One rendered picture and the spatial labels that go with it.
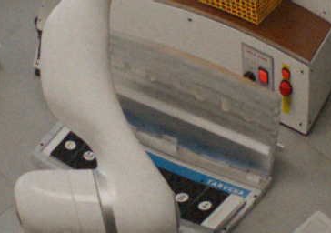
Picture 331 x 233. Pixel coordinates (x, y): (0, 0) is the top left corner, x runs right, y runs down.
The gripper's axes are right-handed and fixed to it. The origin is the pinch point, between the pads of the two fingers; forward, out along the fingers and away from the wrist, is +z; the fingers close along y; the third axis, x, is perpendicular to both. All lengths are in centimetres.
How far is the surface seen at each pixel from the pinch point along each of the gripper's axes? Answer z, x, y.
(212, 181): 20.6, 11.5, 29.6
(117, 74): 9.5, 14.7, 6.6
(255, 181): 19.9, 15.0, 37.3
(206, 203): 20.8, 4.9, 32.9
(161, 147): 20.0, 14.6, 17.0
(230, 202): 20.5, 7.1, 36.6
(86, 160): 21.2, 2.9, 8.7
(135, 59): 5.2, 14.3, 10.3
